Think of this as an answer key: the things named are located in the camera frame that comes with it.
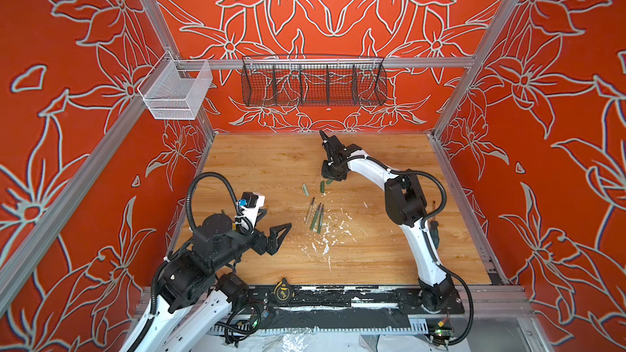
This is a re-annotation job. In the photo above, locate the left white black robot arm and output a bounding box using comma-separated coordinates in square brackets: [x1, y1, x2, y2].
[122, 213, 292, 351]

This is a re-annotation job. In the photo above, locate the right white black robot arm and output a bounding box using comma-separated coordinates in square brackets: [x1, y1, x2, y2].
[320, 130, 456, 313]

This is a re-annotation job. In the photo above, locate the grey green pen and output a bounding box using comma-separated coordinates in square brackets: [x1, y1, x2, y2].
[305, 197, 316, 223]

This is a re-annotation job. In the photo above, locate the dark green pen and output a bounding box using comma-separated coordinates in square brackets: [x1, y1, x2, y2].
[316, 205, 324, 234]

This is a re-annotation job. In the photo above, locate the yellow black tape measure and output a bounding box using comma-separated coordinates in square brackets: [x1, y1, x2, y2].
[273, 278, 294, 305]

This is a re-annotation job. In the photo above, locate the small circuit board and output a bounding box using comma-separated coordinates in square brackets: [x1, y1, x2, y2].
[429, 319, 454, 345]

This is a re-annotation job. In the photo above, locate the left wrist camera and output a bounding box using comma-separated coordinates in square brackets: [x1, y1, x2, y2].
[236, 192, 266, 231]

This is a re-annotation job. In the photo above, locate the left black corrugated cable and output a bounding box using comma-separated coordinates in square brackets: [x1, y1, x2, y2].
[185, 171, 246, 236]

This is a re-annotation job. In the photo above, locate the black wire basket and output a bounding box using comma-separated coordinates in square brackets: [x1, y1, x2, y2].
[241, 54, 388, 108]

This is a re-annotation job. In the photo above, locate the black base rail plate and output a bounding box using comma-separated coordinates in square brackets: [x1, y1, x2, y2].
[247, 285, 466, 315]

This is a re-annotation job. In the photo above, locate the green handled screwdriver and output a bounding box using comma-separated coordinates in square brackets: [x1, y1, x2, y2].
[429, 220, 440, 249]

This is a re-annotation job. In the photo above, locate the white wire basket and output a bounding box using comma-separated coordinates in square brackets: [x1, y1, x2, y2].
[138, 52, 213, 121]

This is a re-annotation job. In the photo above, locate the white slotted cable duct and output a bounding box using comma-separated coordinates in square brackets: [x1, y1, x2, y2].
[209, 317, 431, 337]

